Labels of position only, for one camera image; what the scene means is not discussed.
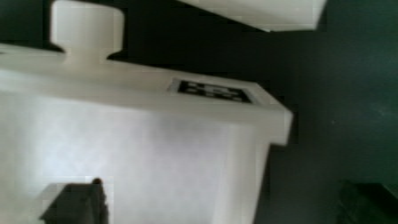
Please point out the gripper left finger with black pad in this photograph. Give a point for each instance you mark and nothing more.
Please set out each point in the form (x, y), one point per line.
(79, 206)

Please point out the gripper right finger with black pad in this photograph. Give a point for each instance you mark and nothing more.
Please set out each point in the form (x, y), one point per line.
(369, 203)

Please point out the white front drawer tray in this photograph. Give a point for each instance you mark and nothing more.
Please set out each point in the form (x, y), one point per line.
(164, 131)

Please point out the white drawer cabinet box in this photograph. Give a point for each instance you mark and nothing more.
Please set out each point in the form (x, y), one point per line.
(273, 15)

